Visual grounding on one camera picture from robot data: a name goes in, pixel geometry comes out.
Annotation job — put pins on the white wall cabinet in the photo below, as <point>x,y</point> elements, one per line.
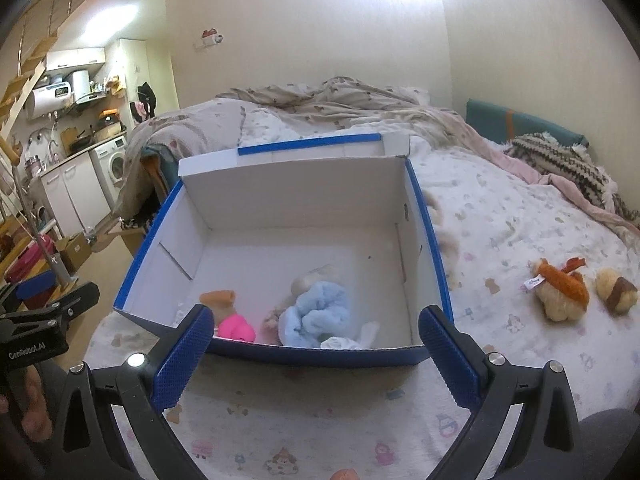
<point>75,59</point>

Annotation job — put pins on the teal headboard cushion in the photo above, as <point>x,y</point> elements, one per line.
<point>487,120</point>

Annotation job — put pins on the tan plush toy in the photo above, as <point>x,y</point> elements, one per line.
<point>217,300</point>

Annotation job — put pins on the pink blanket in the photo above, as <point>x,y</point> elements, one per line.
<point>565,185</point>

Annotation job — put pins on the printed white bed sheet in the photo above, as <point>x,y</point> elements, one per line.
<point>500,240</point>

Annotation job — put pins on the round white appliance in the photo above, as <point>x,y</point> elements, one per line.
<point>79,86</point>

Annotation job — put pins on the orange bag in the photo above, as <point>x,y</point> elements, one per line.
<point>111,118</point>

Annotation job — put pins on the dusty pink scrunchie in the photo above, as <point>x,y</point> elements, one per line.
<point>272,321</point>

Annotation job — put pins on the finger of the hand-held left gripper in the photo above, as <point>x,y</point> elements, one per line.
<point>75,300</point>

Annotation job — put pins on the black hanging garment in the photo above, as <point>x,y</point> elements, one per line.
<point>146,95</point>

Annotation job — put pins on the person's left hand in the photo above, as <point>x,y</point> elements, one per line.
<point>32,405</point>

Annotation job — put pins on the wall sticker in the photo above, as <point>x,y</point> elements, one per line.
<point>210,37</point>

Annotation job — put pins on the tall white cabinet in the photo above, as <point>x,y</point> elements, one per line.
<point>145,65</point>

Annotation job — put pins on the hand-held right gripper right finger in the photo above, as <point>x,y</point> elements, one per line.
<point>447,355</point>

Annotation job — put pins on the orange plush toy with tag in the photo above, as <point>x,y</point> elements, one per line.
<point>562,287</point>

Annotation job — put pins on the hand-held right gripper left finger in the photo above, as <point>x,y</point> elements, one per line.
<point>182,355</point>

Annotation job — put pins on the beige fluffy plush toy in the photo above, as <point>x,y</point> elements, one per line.
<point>442,230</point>

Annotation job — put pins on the white washing machine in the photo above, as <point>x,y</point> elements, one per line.
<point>111,162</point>

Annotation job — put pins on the wooden staircase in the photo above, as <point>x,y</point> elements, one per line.
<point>22,90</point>

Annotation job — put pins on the pink plastic container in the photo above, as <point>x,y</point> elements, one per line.
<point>30,257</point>

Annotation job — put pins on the brown and cream plush toy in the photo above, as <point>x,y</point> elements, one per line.
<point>617,290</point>

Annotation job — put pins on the white cardboard box blue edges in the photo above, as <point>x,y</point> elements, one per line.
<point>310,240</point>

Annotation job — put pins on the grey beige plush toy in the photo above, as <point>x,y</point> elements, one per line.
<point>315,277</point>

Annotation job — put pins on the beige printed duvet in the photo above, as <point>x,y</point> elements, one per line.
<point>350,100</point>

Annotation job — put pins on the white cloth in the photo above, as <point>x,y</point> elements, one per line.
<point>352,340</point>

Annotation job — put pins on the white water heater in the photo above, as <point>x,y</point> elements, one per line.
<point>50,101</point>

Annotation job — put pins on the white base cabinet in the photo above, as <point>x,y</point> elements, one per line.
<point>70,195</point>

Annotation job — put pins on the striped knitted blanket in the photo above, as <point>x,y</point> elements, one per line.
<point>560,157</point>

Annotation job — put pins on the person's grey pants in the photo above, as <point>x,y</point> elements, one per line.
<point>610,442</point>

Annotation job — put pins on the bright pink plush toy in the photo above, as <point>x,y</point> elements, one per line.
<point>235,329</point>

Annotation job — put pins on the light blue towel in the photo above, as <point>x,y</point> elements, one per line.
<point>320,315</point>

